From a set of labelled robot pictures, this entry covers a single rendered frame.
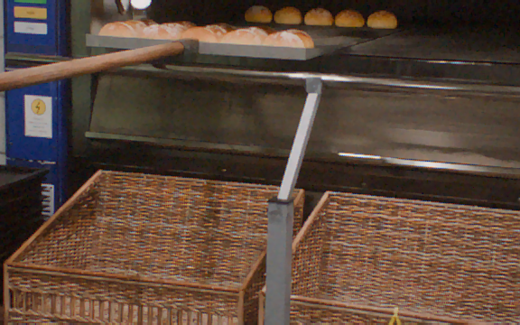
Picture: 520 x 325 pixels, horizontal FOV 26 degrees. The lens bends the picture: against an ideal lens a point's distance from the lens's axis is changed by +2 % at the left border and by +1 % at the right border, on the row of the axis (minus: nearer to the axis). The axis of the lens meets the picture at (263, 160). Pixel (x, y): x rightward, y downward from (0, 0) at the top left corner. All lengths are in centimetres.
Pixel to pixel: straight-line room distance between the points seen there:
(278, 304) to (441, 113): 72
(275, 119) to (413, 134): 34
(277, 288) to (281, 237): 10
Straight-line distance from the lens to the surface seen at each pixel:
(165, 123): 287
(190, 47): 261
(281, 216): 216
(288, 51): 259
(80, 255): 288
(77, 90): 297
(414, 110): 270
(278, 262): 219
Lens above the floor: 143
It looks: 11 degrees down
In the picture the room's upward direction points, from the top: 2 degrees clockwise
